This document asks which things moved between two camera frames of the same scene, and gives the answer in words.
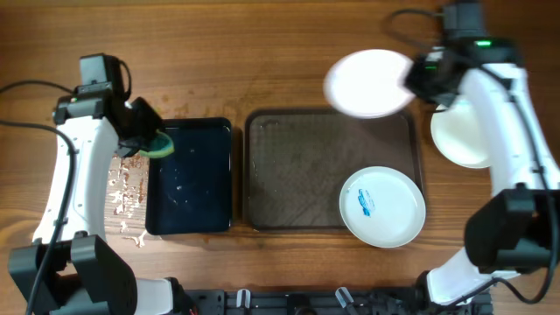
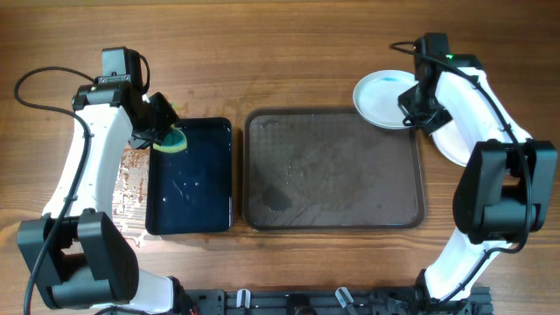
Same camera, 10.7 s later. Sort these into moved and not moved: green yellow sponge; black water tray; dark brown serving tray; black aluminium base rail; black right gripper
Moved: black right gripper; green yellow sponge
Not moved: black water tray; dark brown serving tray; black aluminium base rail
